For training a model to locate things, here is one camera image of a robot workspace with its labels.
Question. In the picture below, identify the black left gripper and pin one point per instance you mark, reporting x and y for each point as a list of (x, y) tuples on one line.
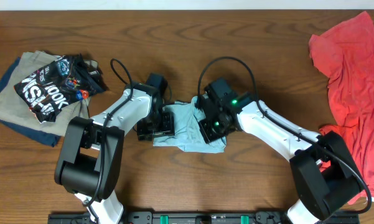
[(168, 128)]

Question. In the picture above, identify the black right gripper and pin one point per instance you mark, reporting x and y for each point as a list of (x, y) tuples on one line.
[(207, 133)]

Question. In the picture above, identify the light blue t-shirt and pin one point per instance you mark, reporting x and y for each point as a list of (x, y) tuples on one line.
[(187, 135)]

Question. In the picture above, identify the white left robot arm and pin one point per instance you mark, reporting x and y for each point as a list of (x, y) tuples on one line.
[(90, 158)]

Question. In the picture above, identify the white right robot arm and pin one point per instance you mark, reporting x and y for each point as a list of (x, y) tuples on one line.
[(324, 173)]

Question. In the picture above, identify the black printed folded jersey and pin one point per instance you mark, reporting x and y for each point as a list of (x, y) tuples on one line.
[(51, 88)]

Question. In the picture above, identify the navy blue folded shirt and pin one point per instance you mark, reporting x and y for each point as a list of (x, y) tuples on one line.
[(38, 136)]

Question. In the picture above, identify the red t-shirt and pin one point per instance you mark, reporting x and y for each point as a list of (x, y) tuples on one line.
[(345, 55)]

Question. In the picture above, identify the beige folded shirt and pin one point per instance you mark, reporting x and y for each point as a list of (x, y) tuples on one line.
[(14, 110)]

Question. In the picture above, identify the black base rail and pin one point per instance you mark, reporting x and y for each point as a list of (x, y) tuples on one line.
[(199, 218)]

